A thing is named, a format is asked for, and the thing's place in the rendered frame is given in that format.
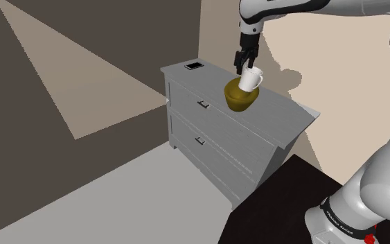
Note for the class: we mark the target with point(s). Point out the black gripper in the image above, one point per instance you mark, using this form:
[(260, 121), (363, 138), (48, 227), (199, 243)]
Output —
[(249, 43)]

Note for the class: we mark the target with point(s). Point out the white mug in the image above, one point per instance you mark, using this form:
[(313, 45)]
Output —
[(250, 80)]

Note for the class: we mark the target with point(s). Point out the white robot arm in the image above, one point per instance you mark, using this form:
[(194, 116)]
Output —
[(380, 189)]

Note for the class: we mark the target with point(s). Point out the olive yellow bowl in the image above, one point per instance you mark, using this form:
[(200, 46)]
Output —
[(240, 98)]

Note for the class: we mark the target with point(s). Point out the black smartphone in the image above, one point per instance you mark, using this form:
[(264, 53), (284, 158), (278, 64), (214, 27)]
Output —
[(194, 65)]

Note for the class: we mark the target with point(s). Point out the grey chest of drawers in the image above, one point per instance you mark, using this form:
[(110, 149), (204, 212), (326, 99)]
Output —
[(221, 131)]

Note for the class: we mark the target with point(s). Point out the dark robot stand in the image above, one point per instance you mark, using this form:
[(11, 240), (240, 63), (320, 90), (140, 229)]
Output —
[(275, 209)]

